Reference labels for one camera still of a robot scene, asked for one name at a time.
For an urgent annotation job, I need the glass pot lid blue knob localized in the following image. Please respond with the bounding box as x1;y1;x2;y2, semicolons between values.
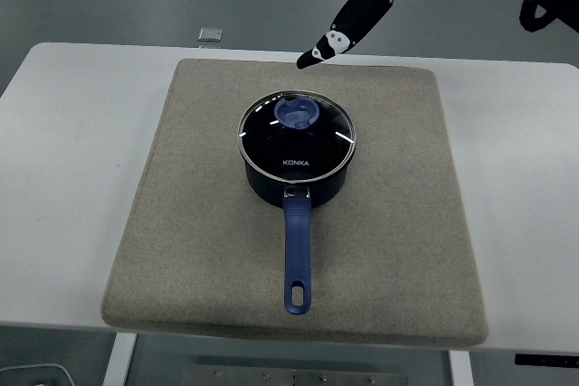
237;89;357;184

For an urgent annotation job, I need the dark pot with blue handle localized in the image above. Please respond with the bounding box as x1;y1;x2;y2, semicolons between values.
243;146;352;317

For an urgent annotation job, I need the beige fabric mat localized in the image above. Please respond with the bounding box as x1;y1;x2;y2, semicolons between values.
100;58;489;346

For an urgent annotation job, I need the white table leg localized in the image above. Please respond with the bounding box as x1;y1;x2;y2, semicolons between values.
101;333;138;386
447;349;474;386

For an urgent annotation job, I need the black label strip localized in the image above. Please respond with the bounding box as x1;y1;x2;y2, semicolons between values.
514;353;579;365

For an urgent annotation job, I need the grey metal plate with screws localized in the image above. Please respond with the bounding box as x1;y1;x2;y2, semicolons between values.
183;362;411;386

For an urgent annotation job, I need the white cable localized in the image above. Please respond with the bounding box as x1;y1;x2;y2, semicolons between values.
0;363;76;386

